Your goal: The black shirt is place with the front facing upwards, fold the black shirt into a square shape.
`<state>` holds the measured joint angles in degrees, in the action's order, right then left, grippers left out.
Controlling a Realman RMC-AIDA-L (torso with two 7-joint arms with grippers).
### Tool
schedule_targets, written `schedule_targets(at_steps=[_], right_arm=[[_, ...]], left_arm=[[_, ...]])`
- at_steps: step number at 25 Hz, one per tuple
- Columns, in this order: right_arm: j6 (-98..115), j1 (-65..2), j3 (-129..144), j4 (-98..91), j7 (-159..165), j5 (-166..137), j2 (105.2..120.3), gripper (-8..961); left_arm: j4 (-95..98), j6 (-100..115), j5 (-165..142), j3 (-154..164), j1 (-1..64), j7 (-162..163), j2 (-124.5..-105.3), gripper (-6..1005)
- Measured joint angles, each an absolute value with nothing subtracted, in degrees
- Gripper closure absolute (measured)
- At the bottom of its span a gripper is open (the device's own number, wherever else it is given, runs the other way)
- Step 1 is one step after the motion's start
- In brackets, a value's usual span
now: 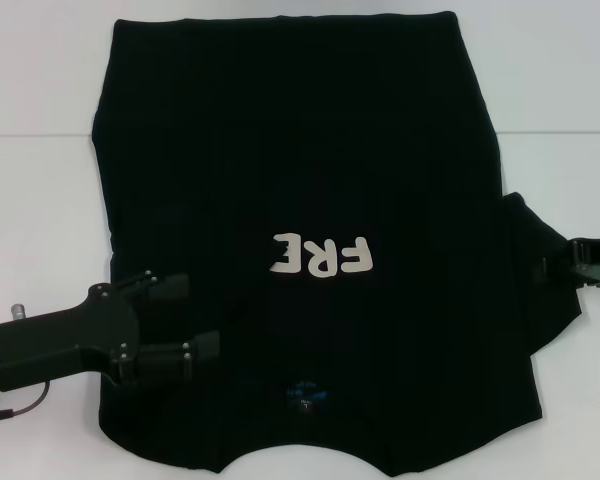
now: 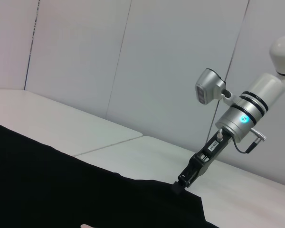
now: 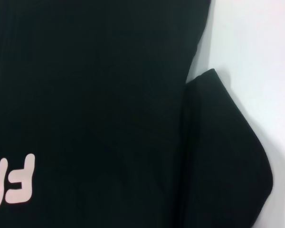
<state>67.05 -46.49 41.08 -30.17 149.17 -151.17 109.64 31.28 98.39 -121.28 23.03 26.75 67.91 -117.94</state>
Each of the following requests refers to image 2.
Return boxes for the right gripper cable with plugs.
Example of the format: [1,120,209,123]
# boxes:
[230,127,268,154]

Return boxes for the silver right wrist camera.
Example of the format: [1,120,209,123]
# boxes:
[194,68,236,105]

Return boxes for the black shirt with FREE print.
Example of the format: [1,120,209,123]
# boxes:
[0,120,220,228]

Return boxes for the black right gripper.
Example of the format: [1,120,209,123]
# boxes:
[172,129,231,195]

